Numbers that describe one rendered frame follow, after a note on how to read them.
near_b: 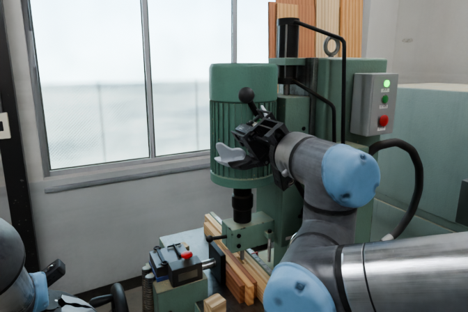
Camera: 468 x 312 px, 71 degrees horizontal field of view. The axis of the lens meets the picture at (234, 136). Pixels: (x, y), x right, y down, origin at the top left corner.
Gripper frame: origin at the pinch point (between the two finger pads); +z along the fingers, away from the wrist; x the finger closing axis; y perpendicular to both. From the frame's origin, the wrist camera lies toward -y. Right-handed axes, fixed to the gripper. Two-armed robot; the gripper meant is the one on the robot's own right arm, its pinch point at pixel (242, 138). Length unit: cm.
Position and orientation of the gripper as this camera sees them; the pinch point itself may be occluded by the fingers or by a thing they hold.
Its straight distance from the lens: 73.3
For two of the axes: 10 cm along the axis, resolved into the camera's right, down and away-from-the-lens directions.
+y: -5.1, -7.5, -4.3
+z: -4.5, -1.9, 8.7
